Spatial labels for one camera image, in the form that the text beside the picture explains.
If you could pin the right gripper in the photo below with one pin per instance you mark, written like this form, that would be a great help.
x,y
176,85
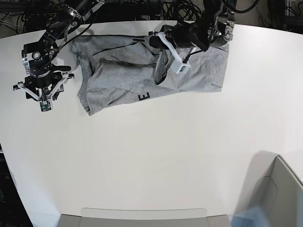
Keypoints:
x,y
51,79

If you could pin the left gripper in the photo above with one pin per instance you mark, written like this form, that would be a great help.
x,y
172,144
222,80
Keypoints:
x,y
181,36

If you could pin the grey T-shirt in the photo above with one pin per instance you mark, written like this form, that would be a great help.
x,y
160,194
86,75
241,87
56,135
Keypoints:
x,y
123,69

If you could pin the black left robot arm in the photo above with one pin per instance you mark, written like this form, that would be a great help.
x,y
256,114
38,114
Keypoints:
x,y
202,28

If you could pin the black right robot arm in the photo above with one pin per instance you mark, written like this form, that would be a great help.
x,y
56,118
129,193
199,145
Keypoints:
x,y
37,57

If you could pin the grey tray bottom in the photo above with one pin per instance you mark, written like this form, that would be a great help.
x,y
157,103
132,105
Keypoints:
x,y
90,217

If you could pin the grey bin right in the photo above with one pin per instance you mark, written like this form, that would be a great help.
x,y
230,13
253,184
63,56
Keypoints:
x,y
277,200

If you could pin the blue blurred object bottom right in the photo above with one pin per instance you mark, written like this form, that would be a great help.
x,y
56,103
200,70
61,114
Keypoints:
x,y
251,216

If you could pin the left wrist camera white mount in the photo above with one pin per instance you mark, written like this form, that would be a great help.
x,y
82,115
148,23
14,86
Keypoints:
x,y
178,64

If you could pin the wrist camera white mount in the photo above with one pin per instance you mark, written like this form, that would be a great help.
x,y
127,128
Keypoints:
x,y
47,95
178,64

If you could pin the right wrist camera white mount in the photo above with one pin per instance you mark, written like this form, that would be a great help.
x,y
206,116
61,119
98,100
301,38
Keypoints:
x,y
47,95

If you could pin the black cable bundle background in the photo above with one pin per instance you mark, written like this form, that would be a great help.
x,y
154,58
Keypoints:
x,y
22,16

